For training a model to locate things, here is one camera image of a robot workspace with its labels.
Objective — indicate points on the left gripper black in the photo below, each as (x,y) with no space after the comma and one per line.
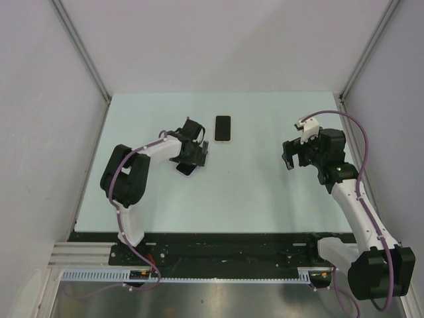
(198,158)

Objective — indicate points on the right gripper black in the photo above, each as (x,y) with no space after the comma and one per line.
(295,146)

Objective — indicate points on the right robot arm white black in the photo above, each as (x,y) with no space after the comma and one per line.
(380,266)

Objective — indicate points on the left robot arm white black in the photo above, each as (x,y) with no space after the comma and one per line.
(125,177)

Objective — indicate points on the phone in beige case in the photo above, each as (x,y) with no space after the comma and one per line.
(222,131)

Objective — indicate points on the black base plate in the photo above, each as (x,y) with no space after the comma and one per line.
(215,253)

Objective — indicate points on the grey slotted cable duct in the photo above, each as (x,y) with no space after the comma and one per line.
(302,275)

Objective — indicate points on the front aluminium rail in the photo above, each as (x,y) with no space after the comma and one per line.
(80,255)

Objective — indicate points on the right aluminium frame post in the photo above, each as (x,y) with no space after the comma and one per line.
(372,43)

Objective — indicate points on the aluminium frame post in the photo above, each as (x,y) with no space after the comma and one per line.
(80,48)
(372,43)

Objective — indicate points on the left aluminium frame post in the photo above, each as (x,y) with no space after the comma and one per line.
(80,48)

